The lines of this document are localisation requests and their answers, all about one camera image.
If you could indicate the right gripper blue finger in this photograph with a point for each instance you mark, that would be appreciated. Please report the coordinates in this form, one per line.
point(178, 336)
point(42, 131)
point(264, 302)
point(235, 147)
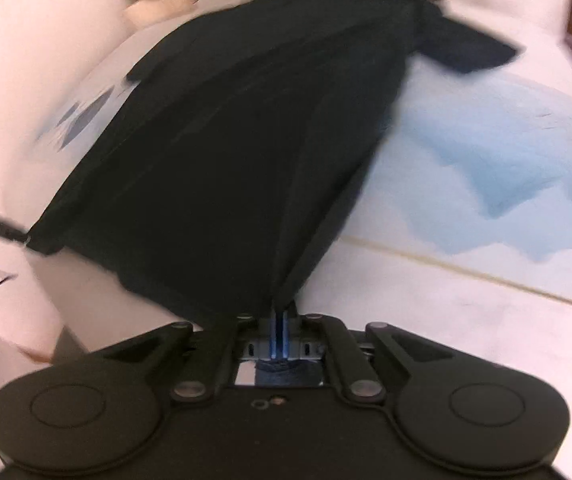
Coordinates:
point(289, 325)
point(269, 337)

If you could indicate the black garment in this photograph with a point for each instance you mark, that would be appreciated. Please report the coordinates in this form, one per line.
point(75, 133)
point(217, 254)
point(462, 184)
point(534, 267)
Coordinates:
point(241, 151)

